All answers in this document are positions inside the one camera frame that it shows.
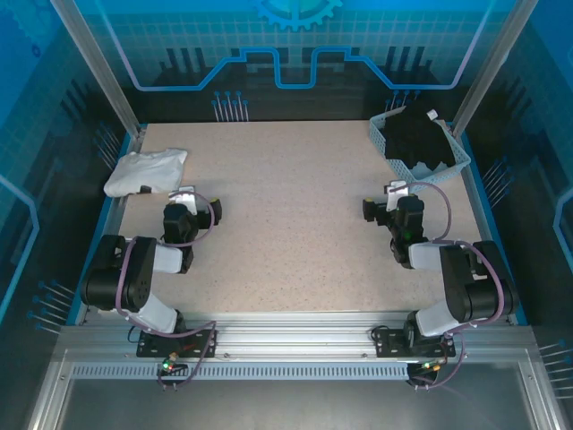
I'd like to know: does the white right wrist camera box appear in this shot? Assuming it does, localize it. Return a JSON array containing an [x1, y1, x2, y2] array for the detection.
[[383, 179, 421, 211]]

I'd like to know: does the folded white t-shirt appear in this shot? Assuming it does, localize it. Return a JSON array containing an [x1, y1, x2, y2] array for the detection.
[[103, 147, 189, 198]]

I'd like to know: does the grey slotted cable duct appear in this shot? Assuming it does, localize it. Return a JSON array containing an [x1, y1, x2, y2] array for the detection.
[[70, 363, 411, 382]]

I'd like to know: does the aluminium mounting rail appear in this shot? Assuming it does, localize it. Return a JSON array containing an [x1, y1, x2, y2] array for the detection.
[[60, 311, 536, 364]]

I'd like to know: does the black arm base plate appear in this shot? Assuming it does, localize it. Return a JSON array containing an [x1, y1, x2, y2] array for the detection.
[[373, 326, 457, 358], [136, 329, 218, 358]]

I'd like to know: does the cable connector with indicator lights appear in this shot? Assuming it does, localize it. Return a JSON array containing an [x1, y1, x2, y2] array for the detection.
[[409, 357, 444, 376], [158, 356, 188, 376]]

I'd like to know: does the black floral print t-shirt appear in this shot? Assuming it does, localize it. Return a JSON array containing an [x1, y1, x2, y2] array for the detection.
[[383, 105, 458, 174]]

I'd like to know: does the steel sheet panel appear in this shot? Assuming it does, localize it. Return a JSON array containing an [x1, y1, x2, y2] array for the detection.
[[56, 379, 538, 430]]

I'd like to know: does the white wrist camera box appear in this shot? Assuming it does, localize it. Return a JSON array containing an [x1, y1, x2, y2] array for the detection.
[[383, 179, 421, 211], [167, 185, 199, 215]]

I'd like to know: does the pale blue perforated plastic basket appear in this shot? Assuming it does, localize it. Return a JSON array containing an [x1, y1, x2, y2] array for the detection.
[[369, 106, 472, 187]]

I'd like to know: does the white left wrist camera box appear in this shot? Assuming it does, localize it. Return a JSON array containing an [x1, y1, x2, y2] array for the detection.
[[167, 185, 199, 215]]

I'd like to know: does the aluminium frame post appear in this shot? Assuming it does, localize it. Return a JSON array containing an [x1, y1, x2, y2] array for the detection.
[[47, 0, 148, 141], [450, 0, 541, 136]]

